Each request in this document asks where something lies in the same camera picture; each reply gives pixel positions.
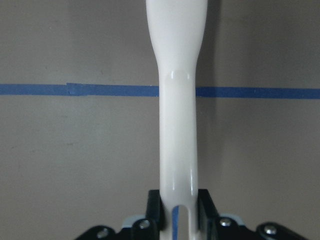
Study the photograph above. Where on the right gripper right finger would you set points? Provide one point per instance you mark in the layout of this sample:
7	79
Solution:
215	226

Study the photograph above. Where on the white hand brush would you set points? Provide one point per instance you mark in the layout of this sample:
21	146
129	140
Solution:
176	29

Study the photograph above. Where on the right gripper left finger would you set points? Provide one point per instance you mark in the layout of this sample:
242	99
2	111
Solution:
147	227

